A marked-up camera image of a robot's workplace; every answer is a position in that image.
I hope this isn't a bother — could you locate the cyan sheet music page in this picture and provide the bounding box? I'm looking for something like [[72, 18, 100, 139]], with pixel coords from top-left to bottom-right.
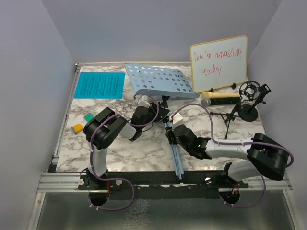
[[73, 72, 125, 99]]

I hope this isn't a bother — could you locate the aluminium rail frame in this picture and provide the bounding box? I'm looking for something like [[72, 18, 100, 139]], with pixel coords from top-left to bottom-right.
[[26, 62, 293, 230]]

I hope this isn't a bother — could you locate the black studio microphone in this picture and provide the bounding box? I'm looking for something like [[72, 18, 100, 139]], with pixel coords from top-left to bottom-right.
[[201, 97, 241, 107]]

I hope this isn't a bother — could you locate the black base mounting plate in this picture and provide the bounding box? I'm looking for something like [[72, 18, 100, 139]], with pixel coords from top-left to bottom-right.
[[78, 170, 248, 200]]

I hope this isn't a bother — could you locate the yellow eraser block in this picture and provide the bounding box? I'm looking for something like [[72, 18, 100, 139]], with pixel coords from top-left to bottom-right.
[[71, 124, 83, 134]]

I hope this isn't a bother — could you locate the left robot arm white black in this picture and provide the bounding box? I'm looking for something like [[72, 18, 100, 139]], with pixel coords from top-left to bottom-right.
[[83, 102, 170, 189]]

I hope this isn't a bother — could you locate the purple cable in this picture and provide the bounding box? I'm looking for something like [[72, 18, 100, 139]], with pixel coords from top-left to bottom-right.
[[172, 103, 295, 208], [81, 93, 160, 211]]

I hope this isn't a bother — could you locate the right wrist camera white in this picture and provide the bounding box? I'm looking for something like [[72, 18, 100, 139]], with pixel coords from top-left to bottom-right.
[[169, 113, 184, 127]]

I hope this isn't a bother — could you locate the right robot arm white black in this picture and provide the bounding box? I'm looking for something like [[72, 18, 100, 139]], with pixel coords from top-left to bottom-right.
[[166, 125, 294, 187]]

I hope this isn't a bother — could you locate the cream toy microphone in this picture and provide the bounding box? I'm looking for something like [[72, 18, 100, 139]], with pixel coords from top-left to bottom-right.
[[201, 92, 240, 99]]

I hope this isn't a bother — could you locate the whiteboard with yellow frame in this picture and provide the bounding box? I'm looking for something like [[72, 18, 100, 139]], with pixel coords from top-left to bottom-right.
[[189, 35, 248, 93]]

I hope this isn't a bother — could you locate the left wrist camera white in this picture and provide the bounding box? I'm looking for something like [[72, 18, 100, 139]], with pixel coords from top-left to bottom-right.
[[138, 95, 151, 108]]

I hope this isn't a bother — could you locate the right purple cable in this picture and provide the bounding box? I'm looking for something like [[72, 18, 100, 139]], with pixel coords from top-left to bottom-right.
[[172, 103, 295, 208]]

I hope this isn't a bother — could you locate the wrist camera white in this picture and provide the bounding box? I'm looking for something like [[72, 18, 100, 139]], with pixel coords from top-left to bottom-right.
[[138, 95, 151, 108], [169, 113, 184, 127]]

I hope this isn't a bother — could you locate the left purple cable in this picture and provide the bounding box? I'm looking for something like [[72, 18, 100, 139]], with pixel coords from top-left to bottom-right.
[[81, 93, 160, 211]]

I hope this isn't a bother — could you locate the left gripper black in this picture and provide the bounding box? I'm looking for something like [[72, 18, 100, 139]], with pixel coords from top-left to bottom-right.
[[140, 102, 169, 130]]

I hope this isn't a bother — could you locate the black round-base mic stand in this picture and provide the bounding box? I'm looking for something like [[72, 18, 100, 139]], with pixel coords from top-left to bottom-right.
[[238, 81, 271, 122]]

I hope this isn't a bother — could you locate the green eraser block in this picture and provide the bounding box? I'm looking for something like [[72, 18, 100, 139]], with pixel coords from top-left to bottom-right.
[[84, 113, 94, 122]]

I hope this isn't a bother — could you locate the light blue music stand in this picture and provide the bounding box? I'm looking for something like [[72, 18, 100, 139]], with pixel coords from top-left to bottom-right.
[[125, 63, 199, 180]]

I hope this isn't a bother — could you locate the black tripod with shock mount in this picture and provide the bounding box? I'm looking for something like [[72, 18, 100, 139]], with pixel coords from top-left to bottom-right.
[[210, 80, 260, 139]]

